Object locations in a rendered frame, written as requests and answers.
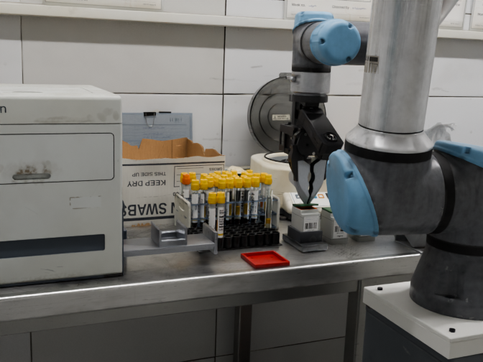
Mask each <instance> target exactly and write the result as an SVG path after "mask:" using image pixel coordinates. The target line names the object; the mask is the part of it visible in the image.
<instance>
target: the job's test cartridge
mask: <svg viewBox="0 0 483 362"><path fill-rule="evenodd" d="M320 219H321V214H320V213H319V212H318V209H317V208H315V207H313V206H304V207H300V206H292V218H291V226H292V227H293V228H296V229H298V230H299V231H301V232H304V231H319V230H320Z"/></svg>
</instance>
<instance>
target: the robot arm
mask: <svg viewBox="0 0 483 362"><path fill-rule="evenodd" d="M458 1H459V0H372V9H371V16H370V22H349V21H345V20H343V19H334V16H333V14H332V13H330V12H326V11H299V12H298V13H297V14H296V15H295V21H294V27H293V54H292V74H291V77H290V82H291V88H290V90H291V92H293V93H292V94H290V97H289V101H291V102H293V105H292V118H291V122H288V123H287V124H280V143H279V150H281V151H284V153H286V154H288V163H289V166H290V169H291V171H289V174H288V178H289V181H290V182H291V183H292V184H293V185H294V186H295V188H296V190H297V193H298V195H299V197H300V199H301V200H302V201H303V203H304V204H310V203H311V202H312V200H313V199H314V197H315V196H316V195H317V193H318V191H319V190H320V189H321V186H322V184H323V181H324V180H325V179H326V187H327V193H328V200H329V203H330V206H331V211H332V213H333V216H334V218H335V220H336V222H337V224H338V225H339V227H340V228H341V229H342V230H343V231H344V232H346V233H348V234H351V235H362V236H371V237H377V236H382V235H410V234H427V235H426V243H425V248H424V251H423V253H422V255H421V258H420V260H419V262H418V265H417V266H416V268H415V271H414V273H413V276H412V278H411V280H410V298H411V300H412V301H414V302H415V303H416V304H417V305H419V306H421V307H423V308H425V309H427V310H430V311H432V312H435V313H438V314H441V315H445V316H449V317H455V318H460V319H465V320H483V147H481V146H477V145H473V144H465V143H460V142H454V141H444V140H438V141H436V142H435V144H434V145H433V142H432V141H431V140H430V139H429V138H428V136H427V135H426V134H425V132H424V124H425V119H426V110H427V105H428V96H429V90H430V86H431V76H432V71H433V62H434V57H435V51H436V43H437V37H438V28H439V26H440V24H441V23H442V22H443V20H444V19H445V18H446V17H447V16H448V14H449V13H450V11H451V10H452V9H453V8H454V7H455V5H456V4H457V2H458ZM339 65H364V78H363V85H362V97H361V103H360V110H359V122H358V124H357V125H356V126H355V127H354V128H353V129H352V130H351V131H349V132H348V133H347V134H346V137H345V143H344V142H343V141H342V139H341V137H340V136H339V135H338V133H337V132H336V130H335V128H334V127H333V125H332V124H331V122H330V121H329V120H328V118H327V116H326V115H325V113H324V112H323V110H322V109H321V108H319V103H328V96H327V94H328V93H330V84H331V66H339ZM282 132H284V144H283V145H282V144H281V143H282ZM343 145H344V150H342V149H341V148H342V147H343ZM308 156H314V157H312V160H311V164H308V163H307V162H305V161H304V160H303V159H307V158H308ZM308 187H309V189H308Z"/></svg>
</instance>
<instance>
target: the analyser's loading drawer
mask: <svg viewBox="0 0 483 362"><path fill-rule="evenodd" d="M168 239H170V240H168ZM202 250H210V251H211V252H212V253H213V254H217V252H218V232H217V231H215V230H214V229H213V228H212V227H210V226H209V225H208V224H207V223H203V233H198V234H189V235H188V228H187V227H186V226H185V225H184V224H182V223H181V222H180V221H179V220H178V219H177V220H176V230H175V231H161V230H160V229H159V228H158V227H157V226H156V225H155V224H154V223H153V222H152V221H151V238H133V239H124V257H129V256H145V255H153V254H169V253H177V252H186V251H202Z"/></svg>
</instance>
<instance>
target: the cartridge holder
mask: <svg viewBox="0 0 483 362"><path fill-rule="evenodd" d="M322 235H323V231H322V230H319V231H304V232H301V231H299V230H298V229H296V228H293V227H292V226H291V225H289V226H288V228H287V233H283V234H282V239H283V240H284V241H286V242H288V243H289V244H291V245H292V246H294V247H295V248H297V249H299V250H300V251H302V252H303V253H305V252H309V251H325V250H327V247H328V244H327V243H325V242H323V241H322Z"/></svg>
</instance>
